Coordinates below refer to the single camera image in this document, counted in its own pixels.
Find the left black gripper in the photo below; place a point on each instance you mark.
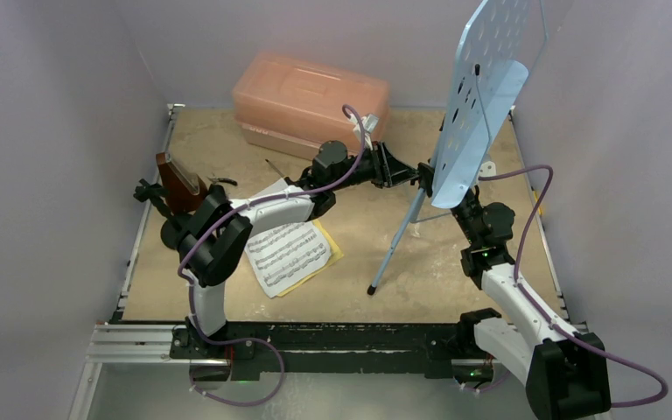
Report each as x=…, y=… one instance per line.
x=388, y=171

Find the light blue music stand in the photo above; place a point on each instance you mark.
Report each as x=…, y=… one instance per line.
x=486, y=80

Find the white sheet music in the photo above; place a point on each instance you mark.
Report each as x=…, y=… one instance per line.
x=284, y=247

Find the clear plastic metronome cover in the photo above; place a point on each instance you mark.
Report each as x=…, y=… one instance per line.
x=188, y=179

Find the brown wooden metronome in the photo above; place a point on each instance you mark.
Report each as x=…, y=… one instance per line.
x=179, y=199

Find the black round microphone stand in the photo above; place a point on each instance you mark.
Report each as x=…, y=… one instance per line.
x=170, y=232

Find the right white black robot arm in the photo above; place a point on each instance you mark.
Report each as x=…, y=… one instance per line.
x=561, y=368

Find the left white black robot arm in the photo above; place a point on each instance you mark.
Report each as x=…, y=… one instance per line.
x=211, y=244

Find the black yellow screwdriver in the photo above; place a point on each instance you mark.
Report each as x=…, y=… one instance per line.
x=275, y=169

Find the pink plastic storage box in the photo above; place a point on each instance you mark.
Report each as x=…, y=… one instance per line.
x=293, y=106

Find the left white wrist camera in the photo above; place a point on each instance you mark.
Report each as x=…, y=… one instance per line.
x=362, y=130

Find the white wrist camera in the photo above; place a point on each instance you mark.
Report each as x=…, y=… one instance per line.
x=487, y=169
x=362, y=130

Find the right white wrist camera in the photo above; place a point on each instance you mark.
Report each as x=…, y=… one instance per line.
x=487, y=169

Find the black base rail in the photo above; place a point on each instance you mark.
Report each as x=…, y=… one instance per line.
x=248, y=349

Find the black handled pliers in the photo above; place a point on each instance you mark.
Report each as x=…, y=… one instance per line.
x=214, y=180

